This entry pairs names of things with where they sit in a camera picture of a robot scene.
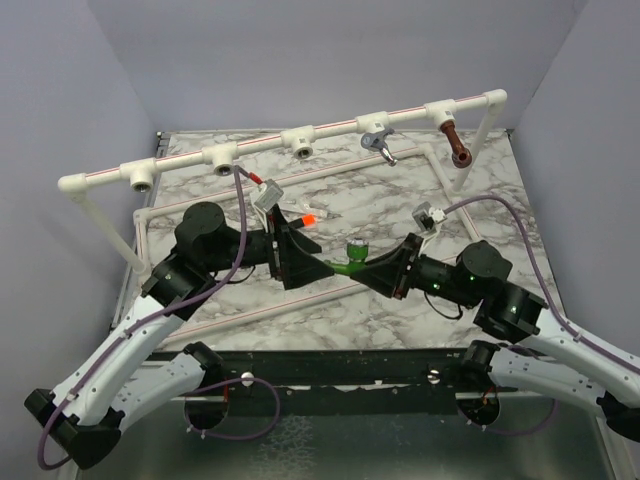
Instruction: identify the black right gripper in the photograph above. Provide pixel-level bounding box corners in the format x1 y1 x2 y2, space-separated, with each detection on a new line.
352 232 480 309

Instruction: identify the green water faucet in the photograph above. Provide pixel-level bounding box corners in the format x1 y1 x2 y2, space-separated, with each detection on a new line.
325 238 369 276

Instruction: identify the white pvc pipe frame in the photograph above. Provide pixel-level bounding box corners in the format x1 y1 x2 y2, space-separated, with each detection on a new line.
62 119 482 351

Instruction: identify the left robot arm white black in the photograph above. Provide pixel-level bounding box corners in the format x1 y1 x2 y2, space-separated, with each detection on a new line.
24 202 334 470

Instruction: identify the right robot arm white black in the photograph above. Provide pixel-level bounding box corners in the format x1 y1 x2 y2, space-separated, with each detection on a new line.
350 234 639 441

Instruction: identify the orange capped black marker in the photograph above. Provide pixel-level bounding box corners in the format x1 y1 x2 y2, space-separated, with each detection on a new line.
289 214 316 229

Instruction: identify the clear plastic bag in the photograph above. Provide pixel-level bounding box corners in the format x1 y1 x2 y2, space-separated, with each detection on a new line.
281 199 339 219

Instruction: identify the grey metal faucet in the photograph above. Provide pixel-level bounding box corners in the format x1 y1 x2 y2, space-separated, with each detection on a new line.
360 127 398 167

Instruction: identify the brown copper faucet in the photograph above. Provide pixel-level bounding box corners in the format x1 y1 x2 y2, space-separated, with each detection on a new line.
439 120 473 169

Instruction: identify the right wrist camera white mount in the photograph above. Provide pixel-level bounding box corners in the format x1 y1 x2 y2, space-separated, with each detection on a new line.
412 202 447 239

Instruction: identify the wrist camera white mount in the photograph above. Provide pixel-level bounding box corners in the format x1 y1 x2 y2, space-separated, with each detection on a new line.
412 202 447 239
250 179 284 228

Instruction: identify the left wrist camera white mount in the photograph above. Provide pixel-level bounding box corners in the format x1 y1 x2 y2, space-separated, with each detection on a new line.
250 179 284 228

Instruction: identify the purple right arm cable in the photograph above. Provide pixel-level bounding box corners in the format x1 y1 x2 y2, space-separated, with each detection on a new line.
441 193 640 363

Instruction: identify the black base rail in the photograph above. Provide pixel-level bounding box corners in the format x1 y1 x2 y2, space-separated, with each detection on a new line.
139 349 521 417

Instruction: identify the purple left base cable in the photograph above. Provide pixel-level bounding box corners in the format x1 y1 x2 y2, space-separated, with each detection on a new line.
185 376 282 442

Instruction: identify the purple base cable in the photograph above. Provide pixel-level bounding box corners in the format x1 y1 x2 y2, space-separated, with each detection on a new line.
185 376 282 442
464 394 561 435

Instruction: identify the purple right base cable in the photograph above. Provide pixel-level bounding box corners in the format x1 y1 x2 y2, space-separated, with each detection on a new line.
464 394 561 435

